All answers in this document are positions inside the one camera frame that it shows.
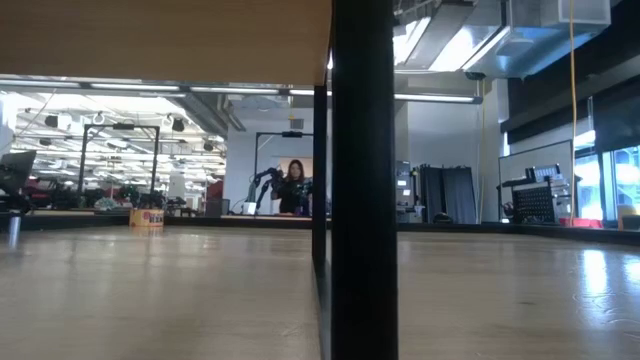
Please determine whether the black perforated cart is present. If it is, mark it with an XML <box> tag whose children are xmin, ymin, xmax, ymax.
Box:
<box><xmin>497</xmin><ymin>163</ymin><xmax>574</xmax><ymax>226</ymax></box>

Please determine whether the small yellow box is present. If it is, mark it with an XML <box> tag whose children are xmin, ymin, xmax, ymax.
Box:
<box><xmin>128</xmin><ymin>208</ymin><xmax>166</xmax><ymax>230</ymax></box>

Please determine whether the black camera gantry frame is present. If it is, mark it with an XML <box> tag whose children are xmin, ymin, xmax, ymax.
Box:
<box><xmin>76</xmin><ymin>123</ymin><xmax>162</xmax><ymax>197</ymax></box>
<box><xmin>252</xmin><ymin>130</ymin><xmax>316</xmax><ymax>216</ymax></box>

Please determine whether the person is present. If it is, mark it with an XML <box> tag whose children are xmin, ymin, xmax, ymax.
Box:
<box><xmin>271</xmin><ymin>158</ymin><xmax>315</xmax><ymax>218</ymax></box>

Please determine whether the silver ventilation duct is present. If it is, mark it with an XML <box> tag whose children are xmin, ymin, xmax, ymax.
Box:
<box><xmin>394</xmin><ymin>0</ymin><xmax>612</xmax><ymax>81</ymax></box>

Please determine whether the black curtained cabinet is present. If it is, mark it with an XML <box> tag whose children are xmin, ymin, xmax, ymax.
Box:
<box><xmin>418</xmin><ymin>163</ymin><xmax>479</xmax><ymax>225</ymax></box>

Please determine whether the red plastic tray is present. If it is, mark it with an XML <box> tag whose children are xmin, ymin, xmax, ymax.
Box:
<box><xmin>558</xmin><ymin>216</ymin><xmax>604</xmax><ymax>230</ymax></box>

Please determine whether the grey whiteboard panel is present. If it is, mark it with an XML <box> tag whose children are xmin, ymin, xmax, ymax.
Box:
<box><xmin>498</xmin><ymin>139</ymin><xmax>575</xmax><ymax>184</ymax></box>

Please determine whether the long ceiling light strip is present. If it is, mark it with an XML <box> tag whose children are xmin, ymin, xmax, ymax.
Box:
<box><xmin>0</xmin><ymin>77</ymin><xmax>484</xmax><ymax>105</ymax></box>

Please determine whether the dark monitor screen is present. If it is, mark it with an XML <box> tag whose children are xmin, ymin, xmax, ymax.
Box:
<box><xmin>0</xmin><ymin>149</ymin><xmax>38</xmax><ymax>197</ymax></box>

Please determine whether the grey machine cabinet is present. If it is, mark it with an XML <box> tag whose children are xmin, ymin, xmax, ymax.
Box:
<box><xmin>397</xmin><ymin>158</ymin><xmax>422</xmax><ymax>224</ymax></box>

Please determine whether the small silver post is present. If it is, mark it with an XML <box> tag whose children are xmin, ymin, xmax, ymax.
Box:
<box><xmin>6</xmin><ymin>213</ymin><xmax>23</xmax><ymax>250</ymax></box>

